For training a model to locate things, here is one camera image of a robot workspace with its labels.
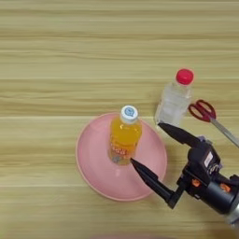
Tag clear bottle red cap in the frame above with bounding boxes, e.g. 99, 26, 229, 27
154, 68, 195, 127

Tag pink round plate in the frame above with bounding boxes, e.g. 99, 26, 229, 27
75, 112, 168, 203

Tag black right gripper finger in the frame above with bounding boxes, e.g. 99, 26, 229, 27
158, 121, 204, 148

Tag black box white label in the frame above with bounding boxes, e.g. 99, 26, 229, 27
187, 143, 223, 185

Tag orange juice bottle white cap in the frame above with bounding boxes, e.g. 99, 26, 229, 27
107, 105, 144, 166

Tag red handled scissors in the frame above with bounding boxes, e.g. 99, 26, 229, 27
188, 99, 239, 149

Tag purple object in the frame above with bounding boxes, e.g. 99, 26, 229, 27
195, 135, 215, 146

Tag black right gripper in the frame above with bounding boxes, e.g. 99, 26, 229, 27
130, 158, 239, 216

